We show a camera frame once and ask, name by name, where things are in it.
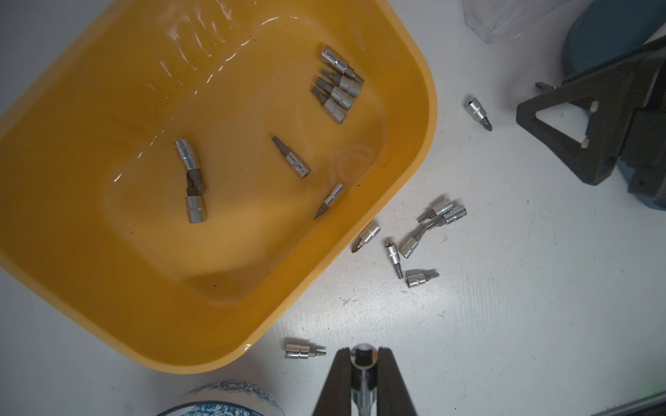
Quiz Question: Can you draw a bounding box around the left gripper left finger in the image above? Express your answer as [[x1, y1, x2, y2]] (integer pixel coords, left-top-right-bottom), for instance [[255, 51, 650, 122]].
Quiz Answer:
[[312, 348, 352, 416]]

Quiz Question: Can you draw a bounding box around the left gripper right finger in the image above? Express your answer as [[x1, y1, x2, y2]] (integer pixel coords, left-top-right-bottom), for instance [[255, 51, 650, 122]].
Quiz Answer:
[[376, 348, 417, 416]]

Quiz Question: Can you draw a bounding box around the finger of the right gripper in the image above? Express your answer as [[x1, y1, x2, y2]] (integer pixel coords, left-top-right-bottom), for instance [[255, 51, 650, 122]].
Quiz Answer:
[[516, 35, 666, 187]]

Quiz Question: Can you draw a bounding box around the silver socket bit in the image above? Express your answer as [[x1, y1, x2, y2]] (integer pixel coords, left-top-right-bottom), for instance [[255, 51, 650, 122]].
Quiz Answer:
[[385, 242, 404, 279], [316, 78, 354, 110], [465, 97, 493, 132], [314, 183, 344, 219], [417, 198, 454, 224], [398, 204, 468, 258], [405, 270, 441, 289], [321, 69, 362, 98], [272, 136, 310, 179], [350, 343, 378, 416], [311, 86, 347, 124], [320, 44, 364, 85], [351, 221, 381, 253], [284, 343, 327, 359], [186, 173, 206, 224], [174, 140, 206, 194]]

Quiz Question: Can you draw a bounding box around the yellow plastic storage box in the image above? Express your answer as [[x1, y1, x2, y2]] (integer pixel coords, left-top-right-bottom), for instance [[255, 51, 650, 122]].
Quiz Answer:
[[1, 1, 437, 374]]

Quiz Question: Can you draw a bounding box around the teal tray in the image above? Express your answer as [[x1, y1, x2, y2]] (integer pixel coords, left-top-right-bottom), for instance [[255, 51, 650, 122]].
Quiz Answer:
[[561, 1, 665, 211]]

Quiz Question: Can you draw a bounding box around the blue white ceramic bowl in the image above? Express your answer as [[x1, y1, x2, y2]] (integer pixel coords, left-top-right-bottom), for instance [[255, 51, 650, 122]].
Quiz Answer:
[[158, 379, 284, 416]]

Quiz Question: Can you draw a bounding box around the clear plastic cup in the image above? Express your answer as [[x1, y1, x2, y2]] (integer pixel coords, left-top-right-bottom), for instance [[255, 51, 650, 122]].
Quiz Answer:
[[461, 0, 568, 44]]

